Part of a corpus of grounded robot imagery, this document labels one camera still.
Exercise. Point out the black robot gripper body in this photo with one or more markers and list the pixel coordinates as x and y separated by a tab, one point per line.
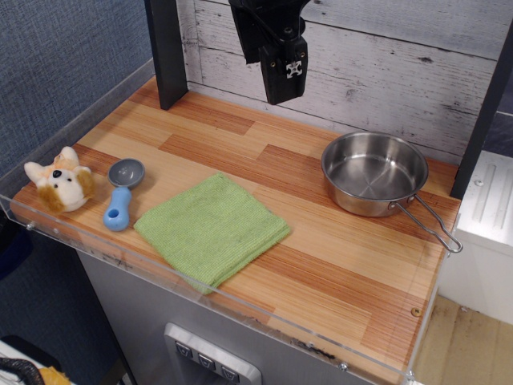
268	23

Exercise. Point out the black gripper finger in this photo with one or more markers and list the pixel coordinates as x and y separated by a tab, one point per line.
272	68
296	67

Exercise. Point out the blue and grey scoop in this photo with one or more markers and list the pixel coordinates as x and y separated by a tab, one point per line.
124	175

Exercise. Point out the stainless steel pot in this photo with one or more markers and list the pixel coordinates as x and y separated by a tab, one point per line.
374	174

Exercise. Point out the green folded cloth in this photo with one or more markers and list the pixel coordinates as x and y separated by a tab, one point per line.
211	231

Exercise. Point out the plush corgi dog head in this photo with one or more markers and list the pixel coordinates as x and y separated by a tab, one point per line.
63	186

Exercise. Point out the clear acrylic guard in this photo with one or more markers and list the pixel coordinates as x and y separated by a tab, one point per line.
345	286

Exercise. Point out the white ribbed box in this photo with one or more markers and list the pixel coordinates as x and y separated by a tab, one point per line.
480	276

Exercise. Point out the grey cabinet with dispenser panel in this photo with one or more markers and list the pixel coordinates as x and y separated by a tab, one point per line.
139	310

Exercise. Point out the black vertical post left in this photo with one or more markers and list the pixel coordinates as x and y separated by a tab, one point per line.
167	51

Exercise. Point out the black vertical post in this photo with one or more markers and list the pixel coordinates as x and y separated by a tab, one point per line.
167	51
485	30

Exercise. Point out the black vertical post right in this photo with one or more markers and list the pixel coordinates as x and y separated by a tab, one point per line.
485	30

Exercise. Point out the yellow object with black strap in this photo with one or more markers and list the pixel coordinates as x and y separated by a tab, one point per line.
27	373

